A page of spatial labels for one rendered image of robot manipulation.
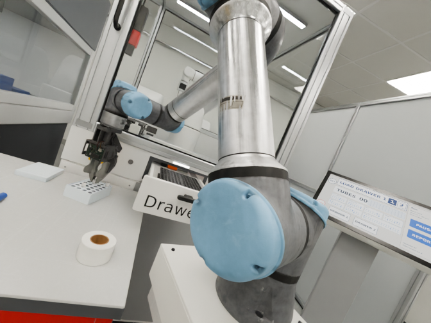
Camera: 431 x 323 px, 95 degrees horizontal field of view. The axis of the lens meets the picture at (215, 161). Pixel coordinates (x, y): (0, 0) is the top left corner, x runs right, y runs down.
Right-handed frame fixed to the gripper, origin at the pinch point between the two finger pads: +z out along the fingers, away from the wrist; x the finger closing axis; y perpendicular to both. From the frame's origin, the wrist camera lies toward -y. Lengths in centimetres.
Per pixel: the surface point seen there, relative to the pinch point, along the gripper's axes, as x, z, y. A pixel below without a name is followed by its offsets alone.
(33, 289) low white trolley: 17.2, 5.3, 40.0
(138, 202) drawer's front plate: 20.7, -3.1, 12.9
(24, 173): -18.2, 4.1, 8.0
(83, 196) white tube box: 3.2, 3.0, 9.6
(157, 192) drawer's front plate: 24.7, -7.8, 11.7
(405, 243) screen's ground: 125, -20, -11
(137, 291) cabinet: 26, 56, -24
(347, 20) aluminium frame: 73, -113, -39
